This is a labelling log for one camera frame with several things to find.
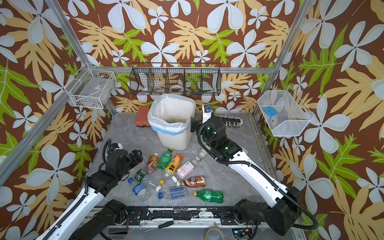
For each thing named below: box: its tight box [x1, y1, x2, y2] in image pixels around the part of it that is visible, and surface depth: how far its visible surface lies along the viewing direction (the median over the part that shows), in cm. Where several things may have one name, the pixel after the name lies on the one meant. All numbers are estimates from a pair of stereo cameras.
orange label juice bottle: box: [165, 153, 184, 175], surface depth 89 cm
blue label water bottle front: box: [157, 186, 187, 200], surface depth 79 cm
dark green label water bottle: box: [134, 169, 162, 192], surface depth 84 cm
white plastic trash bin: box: [156, 128, 192, 151], surface depth 99 cm
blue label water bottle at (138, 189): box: [128, 177, 151, 201], surface depth 80 cm
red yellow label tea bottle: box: [145, 152, 159, 174], surface depth 88 cm
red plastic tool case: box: [135, 106, 151, 127], surface depth 120 cm
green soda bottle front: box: [193, 189, 224, 204], surface depth 79 cm
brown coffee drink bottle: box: [176, 176, 206, 187], surface depth 82 cm
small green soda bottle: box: [157, 147, 174, 171], surface depth 91 cm
